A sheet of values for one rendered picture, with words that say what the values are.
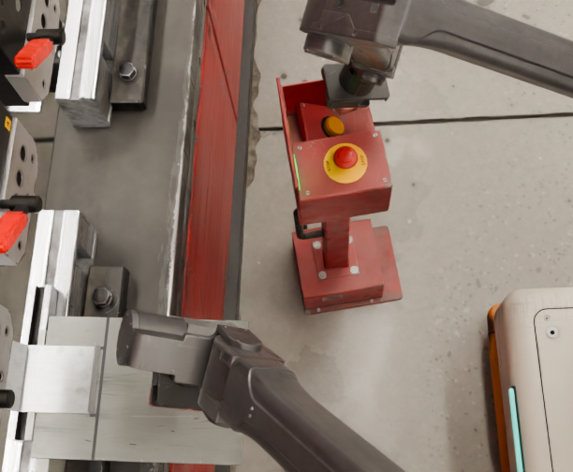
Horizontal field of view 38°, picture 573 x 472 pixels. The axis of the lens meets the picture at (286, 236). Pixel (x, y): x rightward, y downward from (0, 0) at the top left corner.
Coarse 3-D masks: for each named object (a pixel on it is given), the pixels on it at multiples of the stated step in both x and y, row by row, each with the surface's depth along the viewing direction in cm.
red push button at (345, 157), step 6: (336, 150) 135; (342, 150) 135; (348, 150) 135; (354, 150) 135; (336, 156) 135; (342, 156) 135; (348, 156) 135; (354, 156) 135; (336, 162) 135; (342, 162) 134; (348, 162) 134; (354, 162) 135; (342, 168) 135; (348, 168) 135
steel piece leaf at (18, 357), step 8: (16, 344) 106; (16, 352) 105; (24, 352) 107; (16, 360) 105; (24, 360) 107; (8, 368) 104; (16, 368) 105; (8, 376) 104; (16, 376) 105; (8, 384) 104; (16, 384) 105; (16, 392) 105; (16, 400) 105; (8, 408) 103; (16, 408) 104
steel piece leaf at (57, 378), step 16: (32, 352) 107; (48, 352) 107; (64, 352) 107; (80, 352) 107; (96, 352) 105; (32, 368) 107; (48, 368) 106; (64, 368) 106; (80, 368) 106; (96, 368) 106; (32, 384) 106; (48, 384) 106; (64, 384) 106; (80, 384) 106; (32, 400) 105; (48, 400) 105; (64, 400) 105; (80, 400) 105
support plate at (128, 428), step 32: (64, 320) 109; (96, 320) 108; (96, 384) 106; (128, 384) 105; (64, 416) 104; (128, 416) 104; (160, 416) 104; (192, 416) 104; (32, 448) 103; (64, 448) 103; (96, 448) 103; (128, 448) 103; (160, 448) 102; (192, 448) 102; (224, 448) 102
